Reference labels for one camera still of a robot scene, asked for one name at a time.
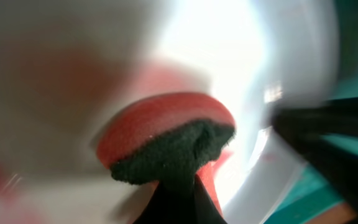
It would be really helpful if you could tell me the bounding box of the teal plastic tray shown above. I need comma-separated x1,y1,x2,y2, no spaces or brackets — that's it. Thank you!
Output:
268,1,358,223

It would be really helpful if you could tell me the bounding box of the light blue rimmed plate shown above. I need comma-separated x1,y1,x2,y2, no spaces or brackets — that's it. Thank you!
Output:
0,0,338,223

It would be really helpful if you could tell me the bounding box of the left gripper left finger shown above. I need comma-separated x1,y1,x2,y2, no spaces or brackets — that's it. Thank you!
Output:
134,183,173,224

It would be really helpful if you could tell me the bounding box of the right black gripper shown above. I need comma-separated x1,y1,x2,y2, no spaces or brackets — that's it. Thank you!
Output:
270,97,358,222

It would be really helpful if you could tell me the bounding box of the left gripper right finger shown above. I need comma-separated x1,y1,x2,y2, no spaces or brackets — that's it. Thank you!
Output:
185,175,226,224

